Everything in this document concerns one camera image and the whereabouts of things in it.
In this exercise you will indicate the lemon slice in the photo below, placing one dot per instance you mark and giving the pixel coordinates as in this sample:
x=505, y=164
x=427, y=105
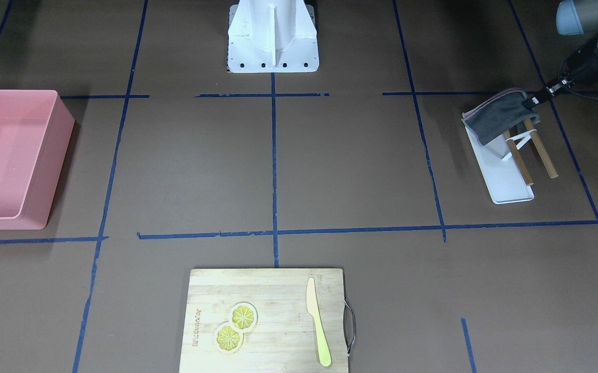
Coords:
x=227, y=340
x=243, y=317

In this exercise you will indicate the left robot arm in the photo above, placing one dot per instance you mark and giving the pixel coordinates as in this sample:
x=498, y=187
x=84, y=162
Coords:
x=580, y=67

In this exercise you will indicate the yellow plastic knife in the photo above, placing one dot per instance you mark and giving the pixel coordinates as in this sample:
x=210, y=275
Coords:
x=323, y=350

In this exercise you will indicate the grey pink cloth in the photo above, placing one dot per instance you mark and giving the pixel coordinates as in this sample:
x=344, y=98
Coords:
x=498, y=114

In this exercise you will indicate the white wooden towel rack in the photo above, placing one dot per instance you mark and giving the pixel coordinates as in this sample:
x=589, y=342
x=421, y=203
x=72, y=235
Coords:
x=505, y=174

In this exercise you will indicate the white pedestal column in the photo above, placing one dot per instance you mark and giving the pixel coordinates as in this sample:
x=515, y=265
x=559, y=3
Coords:
x=272, y=37

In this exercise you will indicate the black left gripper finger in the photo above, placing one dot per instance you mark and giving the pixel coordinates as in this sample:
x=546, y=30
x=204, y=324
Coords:
x=545, y=94

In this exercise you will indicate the wooden cutting board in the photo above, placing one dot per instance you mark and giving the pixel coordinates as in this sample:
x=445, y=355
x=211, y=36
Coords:
x=284, y=337

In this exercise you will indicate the pink plastic bin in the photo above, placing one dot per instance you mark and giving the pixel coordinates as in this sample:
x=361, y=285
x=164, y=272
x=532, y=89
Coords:
x=35, y=129

